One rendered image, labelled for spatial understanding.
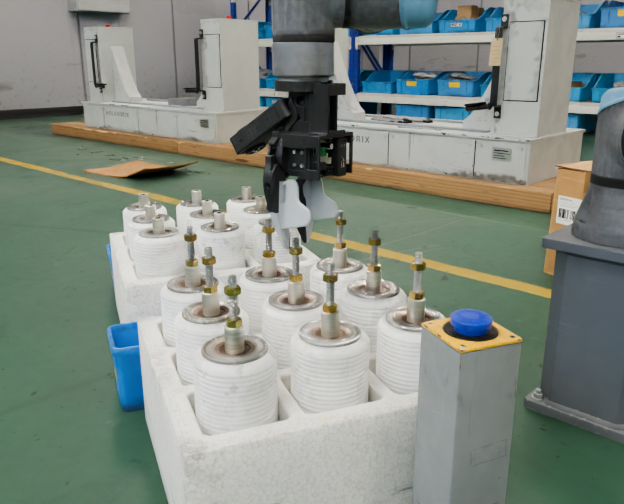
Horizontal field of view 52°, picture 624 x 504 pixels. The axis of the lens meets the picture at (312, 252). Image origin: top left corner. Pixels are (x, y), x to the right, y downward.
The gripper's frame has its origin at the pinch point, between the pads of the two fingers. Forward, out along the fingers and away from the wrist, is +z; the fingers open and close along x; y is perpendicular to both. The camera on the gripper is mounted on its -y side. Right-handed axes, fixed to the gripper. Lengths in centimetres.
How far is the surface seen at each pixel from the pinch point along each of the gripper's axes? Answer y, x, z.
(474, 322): 30.4, -9.6, 1.4
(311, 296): 1.6, 2.2, 9.0
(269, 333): -0.2, -4.6, 12.7
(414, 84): -246, 472, -1
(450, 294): -13, 77, 34
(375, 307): 9.4, 6.4, 10.1
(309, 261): -22.7, 32.6, 16.3
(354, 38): -317, 477, -43
